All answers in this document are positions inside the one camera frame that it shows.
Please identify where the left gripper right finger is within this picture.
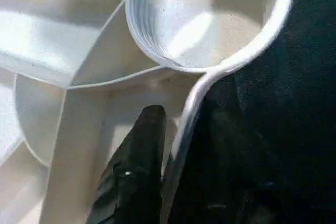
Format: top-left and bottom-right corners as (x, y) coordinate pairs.
(183, 108), (266, 224)

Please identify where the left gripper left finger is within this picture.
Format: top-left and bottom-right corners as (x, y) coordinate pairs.
(91, 104), (168, 224)

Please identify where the white plastic table top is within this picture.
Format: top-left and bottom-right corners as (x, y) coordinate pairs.
(0, 0), (294, 224)

